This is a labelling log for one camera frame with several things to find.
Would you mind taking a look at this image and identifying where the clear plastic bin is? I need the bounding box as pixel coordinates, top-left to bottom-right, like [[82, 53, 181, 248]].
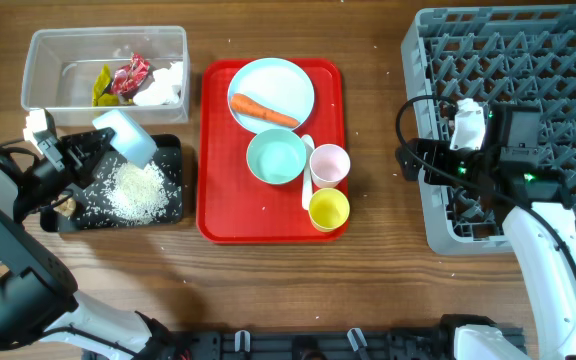
[[21, 26, 191, 127]]

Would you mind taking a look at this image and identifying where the green bowl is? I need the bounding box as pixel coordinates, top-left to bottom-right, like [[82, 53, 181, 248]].
[[246, 129, 306, 185]]

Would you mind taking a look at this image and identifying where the white rice pile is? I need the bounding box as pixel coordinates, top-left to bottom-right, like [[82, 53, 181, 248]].
[[101, 161, 169, 225]]

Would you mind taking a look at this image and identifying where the grey dishwasher rack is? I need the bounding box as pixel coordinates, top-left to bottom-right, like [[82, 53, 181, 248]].
[[400, 3, 576, 256]]

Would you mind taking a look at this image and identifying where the white plastic spoon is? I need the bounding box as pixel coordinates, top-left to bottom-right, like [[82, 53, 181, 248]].
[[301, 134, 315, 210]]

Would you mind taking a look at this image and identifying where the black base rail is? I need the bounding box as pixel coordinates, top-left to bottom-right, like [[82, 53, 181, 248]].
[[81, 327, 527, 360]]

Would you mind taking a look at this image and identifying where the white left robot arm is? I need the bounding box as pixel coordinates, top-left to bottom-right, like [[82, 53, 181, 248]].
[[0, 127, 177, 359]]

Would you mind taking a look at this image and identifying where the red plastic tray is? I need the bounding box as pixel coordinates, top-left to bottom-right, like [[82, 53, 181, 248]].
[[196, 58, 349, 244]]

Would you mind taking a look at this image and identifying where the yellow plastic cup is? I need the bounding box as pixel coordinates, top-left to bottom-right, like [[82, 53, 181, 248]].
[[308, 188, 350, 232]]

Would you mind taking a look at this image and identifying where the black tray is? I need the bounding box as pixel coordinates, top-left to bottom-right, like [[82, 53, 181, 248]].
[[40, 135, 183, 233]]

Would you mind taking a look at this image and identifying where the light blue plate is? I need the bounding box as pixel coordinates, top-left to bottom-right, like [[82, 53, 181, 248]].
[[227, 58, 315, 134]]

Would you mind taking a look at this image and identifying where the pink plastic cup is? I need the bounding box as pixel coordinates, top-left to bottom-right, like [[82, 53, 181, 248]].
[[310, 144, 351, 188]]

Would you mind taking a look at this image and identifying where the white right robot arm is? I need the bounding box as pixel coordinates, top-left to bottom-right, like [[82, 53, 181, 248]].
[[397, 139, 576, 359]]

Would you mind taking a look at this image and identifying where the brown mushroom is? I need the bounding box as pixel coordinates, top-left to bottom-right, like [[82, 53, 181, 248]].
[[53, 195, 77, 217]]

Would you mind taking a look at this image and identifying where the red crumpled wrapper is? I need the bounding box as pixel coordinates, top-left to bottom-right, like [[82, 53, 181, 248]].
[[110, 53, 151, 98]]

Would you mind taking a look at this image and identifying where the yellow wrapper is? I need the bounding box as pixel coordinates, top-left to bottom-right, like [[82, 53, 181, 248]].
[[92, 65, 120, 107]]

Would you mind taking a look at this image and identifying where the light blue bowl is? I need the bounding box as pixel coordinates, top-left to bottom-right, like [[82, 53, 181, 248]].
[[92, 110, 157, 169]]

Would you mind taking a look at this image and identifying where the orange carrot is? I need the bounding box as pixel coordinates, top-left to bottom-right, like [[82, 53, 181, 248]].
[[230, 93, 300, 128]]

